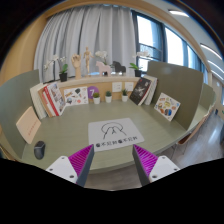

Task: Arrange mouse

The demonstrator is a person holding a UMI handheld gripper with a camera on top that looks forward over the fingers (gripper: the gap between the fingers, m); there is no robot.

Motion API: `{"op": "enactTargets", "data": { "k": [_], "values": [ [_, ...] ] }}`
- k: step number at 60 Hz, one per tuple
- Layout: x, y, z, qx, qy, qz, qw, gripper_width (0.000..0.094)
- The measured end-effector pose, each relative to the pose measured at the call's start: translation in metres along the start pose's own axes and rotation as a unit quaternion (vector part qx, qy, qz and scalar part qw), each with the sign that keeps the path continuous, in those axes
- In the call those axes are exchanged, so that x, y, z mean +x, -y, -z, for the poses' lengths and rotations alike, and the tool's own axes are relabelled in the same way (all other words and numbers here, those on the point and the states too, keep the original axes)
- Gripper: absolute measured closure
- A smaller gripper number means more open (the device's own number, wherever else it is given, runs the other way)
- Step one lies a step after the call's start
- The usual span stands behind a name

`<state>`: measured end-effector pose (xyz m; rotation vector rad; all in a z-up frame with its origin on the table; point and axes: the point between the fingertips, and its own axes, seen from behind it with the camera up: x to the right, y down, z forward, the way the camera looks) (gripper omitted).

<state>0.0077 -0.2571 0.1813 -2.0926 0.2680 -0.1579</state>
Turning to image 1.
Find white orchid in black pot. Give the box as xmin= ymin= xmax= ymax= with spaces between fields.
xmin=43 ymin=54 xmax=69 ymax=83
xmin=129 ymin=50 xmax=153 ymax=78

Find white orchid plant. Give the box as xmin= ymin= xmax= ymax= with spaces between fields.
xmin=94 ymin=49 xmax=109 ymax=66

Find beige thick book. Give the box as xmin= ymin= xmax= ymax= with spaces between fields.
xmin=15 ymin=105 xmax=42 ymax=145

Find grey white curtain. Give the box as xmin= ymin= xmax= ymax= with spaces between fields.
xmin=33 ymin=4 xmax=138 ymax=84

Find ceiling light strips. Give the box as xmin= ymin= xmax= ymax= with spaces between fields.
xmin=168 ymin=9 xmax=224 ymax=78

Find white thick book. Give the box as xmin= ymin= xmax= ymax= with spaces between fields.
xmin=29 ymin=83 xmax=48 ymax=120

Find wooden desk shelf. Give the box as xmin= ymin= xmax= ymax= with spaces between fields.
xmin=56 ymin=74 xmax=143 ymax=103

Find black cover book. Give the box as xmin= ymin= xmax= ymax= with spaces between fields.
xmin=129 ymin=77 xmax=153 ymax=106

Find purple round number sign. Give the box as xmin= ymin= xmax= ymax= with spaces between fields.
xmin=87 ymin=85 xmax=100 ymax=100

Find black wooden horse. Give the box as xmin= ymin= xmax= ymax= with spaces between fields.
xmin=112 ymin=60 xmax=127 ymax=75

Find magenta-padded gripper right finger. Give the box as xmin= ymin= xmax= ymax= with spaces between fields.
xmin=132 ymin=144 xmax=181 ymax=187

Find wooden chair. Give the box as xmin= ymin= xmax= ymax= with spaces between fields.
xmin=171 ymin=109 xmax=214 ymax=158

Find red-spined photo-cover book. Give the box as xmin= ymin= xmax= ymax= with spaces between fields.
xmin=43 ymin=82 xmax=67 ymax=117

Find brown book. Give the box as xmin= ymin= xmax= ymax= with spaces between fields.
xmin=37 ymin=87 xmax=54 ymax=118

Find white line-drawing mouse pad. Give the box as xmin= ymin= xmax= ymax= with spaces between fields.
xmin=87 ymin=117 xmax=145 ymax=153

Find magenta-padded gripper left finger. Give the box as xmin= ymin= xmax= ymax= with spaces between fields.
xmin=45 ymin=144 xmax=95 ymax=188

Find dark-framed window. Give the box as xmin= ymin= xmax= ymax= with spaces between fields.
xmin=133 ymin=11 xmax=209 ymax=84

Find green felt desk partition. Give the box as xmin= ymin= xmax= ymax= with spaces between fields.
xmin=146 ymin=60 xmax=216 ymax=131
xmin=0 ymin=69 xmax=44 ymax=161

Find white sticker picture card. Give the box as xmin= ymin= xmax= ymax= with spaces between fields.
xmin=63 ymin=85 xmax=89 ymax=107

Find white wall socket plate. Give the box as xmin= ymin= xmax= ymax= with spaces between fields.
xmin=111 ymin=81 xmax=123 ymax=93
xmin=124 ymin=81 xmax=135 ymax=92

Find wooden hand model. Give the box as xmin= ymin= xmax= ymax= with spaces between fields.
xmin=70 ymin=53 xmax=83 ymax=80

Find dark grey computer mouse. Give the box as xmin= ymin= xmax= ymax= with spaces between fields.
xmin=33 ymin=140 xmax=46 ymax=160

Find wooden artist mannequin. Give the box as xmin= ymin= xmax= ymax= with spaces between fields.
xmin=82 ymin=46 xmax=95 ymax=76

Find small plant in white pot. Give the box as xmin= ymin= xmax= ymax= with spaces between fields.
xmin=92 ymin=92 xmax=101 ymax=105
xmin=121 ymin=88 xmax=129 ymax=103
xmin=104 ymin=90 xmax=113 ymax=104

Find pink wooden horse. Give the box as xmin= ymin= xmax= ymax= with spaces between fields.
xmin=95 ymin=60 xmax=113 ymax=78

